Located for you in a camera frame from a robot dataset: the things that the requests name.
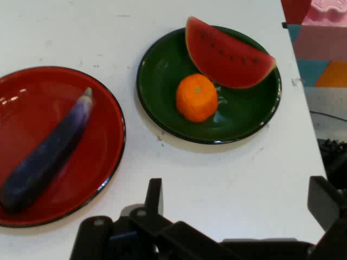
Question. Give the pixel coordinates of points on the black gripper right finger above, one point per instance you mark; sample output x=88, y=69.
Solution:
x=324, y=205

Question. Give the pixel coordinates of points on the pink foam block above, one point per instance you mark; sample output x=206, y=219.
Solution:
x=325, y=12

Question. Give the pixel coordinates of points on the purple toy eggplant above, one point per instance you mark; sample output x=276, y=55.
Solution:
x=51, y=151

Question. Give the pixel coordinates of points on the dark green round plate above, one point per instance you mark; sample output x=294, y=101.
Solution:
x=238, y=116

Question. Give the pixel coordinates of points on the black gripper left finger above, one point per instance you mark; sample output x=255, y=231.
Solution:
x=151, y=216

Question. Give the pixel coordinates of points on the multicolour foam floor mat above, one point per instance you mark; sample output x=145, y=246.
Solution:
x=320, y=51

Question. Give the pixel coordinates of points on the toy watermelon slice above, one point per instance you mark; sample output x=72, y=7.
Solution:
x=225, y=62

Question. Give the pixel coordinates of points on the red foam block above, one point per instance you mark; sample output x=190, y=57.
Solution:
x=294, y=9

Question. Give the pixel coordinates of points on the red round plate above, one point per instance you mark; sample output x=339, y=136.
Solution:
x=89, y=173

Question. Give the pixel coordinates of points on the black bumpy floor object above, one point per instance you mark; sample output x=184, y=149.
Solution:
x=334, y=159

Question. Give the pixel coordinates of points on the toy orange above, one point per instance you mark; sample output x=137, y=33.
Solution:
x=196, y=98

